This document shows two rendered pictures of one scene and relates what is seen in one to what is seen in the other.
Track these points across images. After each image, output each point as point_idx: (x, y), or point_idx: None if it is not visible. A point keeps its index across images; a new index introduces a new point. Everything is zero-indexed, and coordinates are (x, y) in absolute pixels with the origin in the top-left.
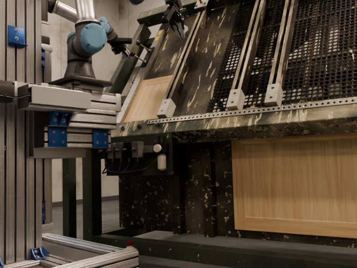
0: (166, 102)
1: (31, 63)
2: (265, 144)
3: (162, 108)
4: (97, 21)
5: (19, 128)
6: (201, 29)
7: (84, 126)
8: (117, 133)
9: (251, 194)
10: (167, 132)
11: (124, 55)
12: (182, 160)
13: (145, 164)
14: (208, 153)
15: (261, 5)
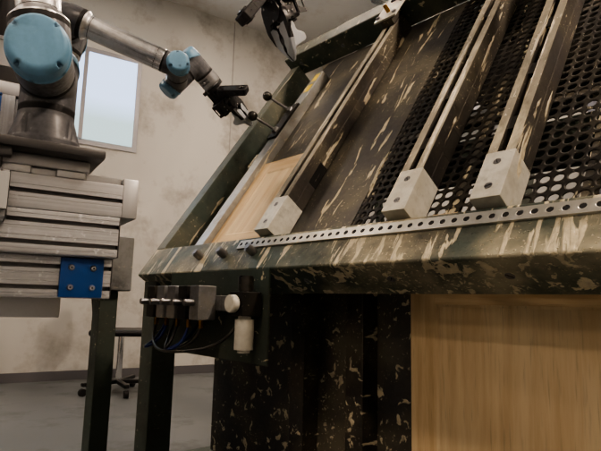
0: (278, 203)
1: None
2: (488, 308)
3: (266, 216)
4: (50, 9)
5: None
6: (381, 60)
7: (24, 251)
8: (189, 266)
9: (451, 431)
10: (262, 267)
11: (237, 117)
12: (315, 328)
13: (224, 335)
14: (359, 319)
15: None
